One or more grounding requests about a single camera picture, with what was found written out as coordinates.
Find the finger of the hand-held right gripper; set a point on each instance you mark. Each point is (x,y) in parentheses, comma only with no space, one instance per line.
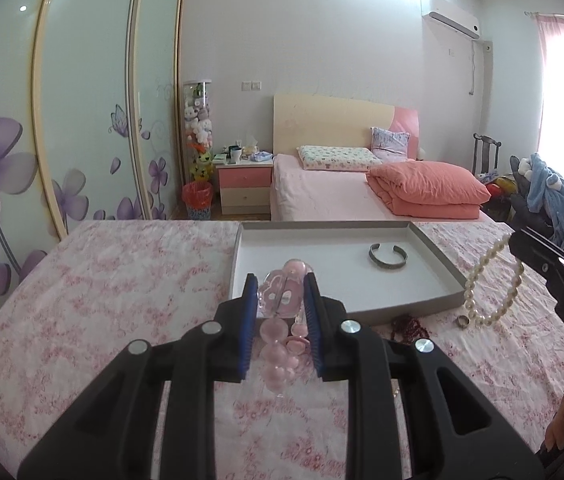
(547,241)
(532,252)

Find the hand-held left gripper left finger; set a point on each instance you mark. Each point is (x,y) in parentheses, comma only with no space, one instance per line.
(249,320)

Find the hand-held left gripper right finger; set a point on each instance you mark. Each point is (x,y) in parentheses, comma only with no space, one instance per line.
(312,325)

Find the grey cardboard tray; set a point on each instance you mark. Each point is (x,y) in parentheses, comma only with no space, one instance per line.
(312,245)

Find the dark padded seat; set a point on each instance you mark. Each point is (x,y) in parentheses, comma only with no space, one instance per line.
(527,210)

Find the blue plush garment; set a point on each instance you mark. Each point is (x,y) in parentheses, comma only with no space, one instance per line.
(557,195)

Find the red and yellow toys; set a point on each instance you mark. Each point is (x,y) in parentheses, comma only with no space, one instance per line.
(502,186)

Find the silver bangle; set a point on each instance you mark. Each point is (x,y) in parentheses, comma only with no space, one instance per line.
(372,258)

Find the dark wooden chair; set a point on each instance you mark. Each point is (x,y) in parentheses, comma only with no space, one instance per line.
(484,160)

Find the folded orange quilt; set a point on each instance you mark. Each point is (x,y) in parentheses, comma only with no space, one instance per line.
(427,185)

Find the red trash bin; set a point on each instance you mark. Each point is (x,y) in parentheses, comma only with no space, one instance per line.
(198,200)

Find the pink and cream nightstand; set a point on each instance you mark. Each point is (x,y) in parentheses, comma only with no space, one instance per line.
(244,185)

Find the pink bed with headboard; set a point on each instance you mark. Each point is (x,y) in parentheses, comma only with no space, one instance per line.
(322,190)

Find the pink floral tablecloth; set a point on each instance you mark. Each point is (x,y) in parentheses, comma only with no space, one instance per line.
(112,310)

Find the yellow green plush toy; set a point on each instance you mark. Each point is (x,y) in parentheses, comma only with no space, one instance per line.
(202,167)

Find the blue cloth bundle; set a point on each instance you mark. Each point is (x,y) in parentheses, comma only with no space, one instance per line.
(262,156)

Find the white floral pillow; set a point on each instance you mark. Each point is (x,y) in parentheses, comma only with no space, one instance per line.
(337,157)

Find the lavender pillow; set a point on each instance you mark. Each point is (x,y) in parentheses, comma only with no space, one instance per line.
(389,141)

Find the air conditioner pipe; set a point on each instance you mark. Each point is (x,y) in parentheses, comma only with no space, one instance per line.
(473,67)

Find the glass tower of plush toys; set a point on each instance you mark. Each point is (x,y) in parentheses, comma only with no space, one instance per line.
(198,120)

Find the white air conditioner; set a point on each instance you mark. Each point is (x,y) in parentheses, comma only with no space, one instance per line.
(449,15)

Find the wardrobe with purple flower doors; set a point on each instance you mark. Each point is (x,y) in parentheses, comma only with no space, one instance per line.
(87,110)

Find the white wall switch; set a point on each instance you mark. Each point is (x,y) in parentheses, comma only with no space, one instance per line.
(251,85)

